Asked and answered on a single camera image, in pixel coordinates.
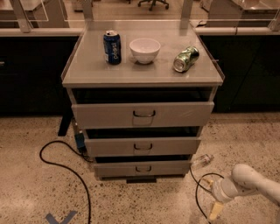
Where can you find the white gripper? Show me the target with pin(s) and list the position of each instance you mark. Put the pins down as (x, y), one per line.
(219, 191)

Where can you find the grey bottom drawer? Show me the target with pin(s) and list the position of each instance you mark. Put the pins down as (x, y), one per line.
(111, 170)

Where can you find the grey drawer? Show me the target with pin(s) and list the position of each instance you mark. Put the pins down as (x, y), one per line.
(155, 146)
(111, 170)
(131, 115)

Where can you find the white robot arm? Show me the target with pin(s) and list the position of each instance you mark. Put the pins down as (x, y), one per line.
(243, 181)

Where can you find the grey drawer cabinet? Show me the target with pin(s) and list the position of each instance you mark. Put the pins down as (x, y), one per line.
(90, 79)

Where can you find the grey middle drawer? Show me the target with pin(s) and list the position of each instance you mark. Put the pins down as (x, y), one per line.
(155, 146)

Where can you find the grey top drawer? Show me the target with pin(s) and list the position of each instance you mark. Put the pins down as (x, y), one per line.
(131, 115)

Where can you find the crushed green soda can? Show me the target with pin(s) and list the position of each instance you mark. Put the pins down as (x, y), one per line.
(184, 60)

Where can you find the blue power adapter box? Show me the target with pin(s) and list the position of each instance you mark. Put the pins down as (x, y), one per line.
(80, 142)

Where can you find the white bowl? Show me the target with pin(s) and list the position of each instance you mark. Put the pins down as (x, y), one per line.
(144, 50)

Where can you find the black table leg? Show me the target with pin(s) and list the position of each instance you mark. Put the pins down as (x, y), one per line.
(65, 123)

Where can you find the blue Pepsi can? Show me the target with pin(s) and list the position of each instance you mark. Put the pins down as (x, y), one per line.
(112, 47)

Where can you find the black office chair base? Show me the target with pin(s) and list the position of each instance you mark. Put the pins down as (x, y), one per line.
(153, 3)

